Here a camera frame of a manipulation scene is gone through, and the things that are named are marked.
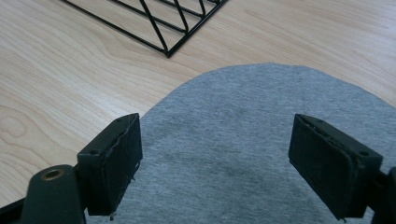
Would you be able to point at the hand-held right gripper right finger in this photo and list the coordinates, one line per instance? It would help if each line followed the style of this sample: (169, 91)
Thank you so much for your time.
(327, 168)

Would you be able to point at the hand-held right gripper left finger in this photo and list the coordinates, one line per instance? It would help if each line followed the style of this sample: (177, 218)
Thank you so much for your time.
(109, 168)

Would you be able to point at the grey cloth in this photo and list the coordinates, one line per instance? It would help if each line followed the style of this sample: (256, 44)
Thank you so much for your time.
(218, 124)

